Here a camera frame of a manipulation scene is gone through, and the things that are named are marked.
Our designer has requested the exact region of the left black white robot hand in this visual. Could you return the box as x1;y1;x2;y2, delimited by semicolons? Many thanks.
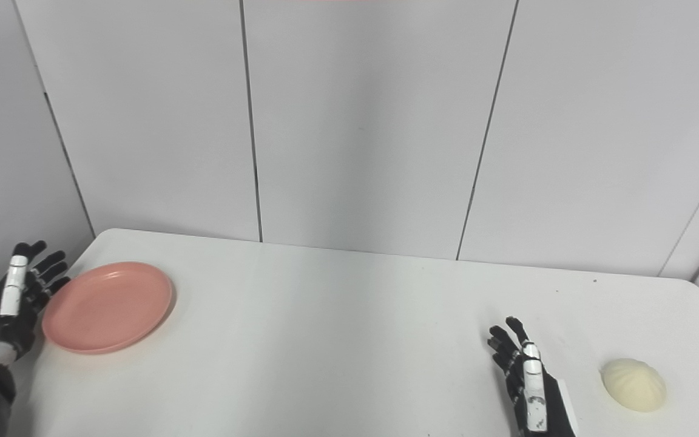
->
0;240;72;363

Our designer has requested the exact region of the white steamed bun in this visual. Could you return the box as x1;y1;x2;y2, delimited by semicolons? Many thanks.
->
601;357;667;413

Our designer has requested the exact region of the pink round plate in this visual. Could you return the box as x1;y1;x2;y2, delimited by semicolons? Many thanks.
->
42;262;174;355

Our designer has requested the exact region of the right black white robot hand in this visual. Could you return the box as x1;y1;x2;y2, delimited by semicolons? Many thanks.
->
487;316;579;437

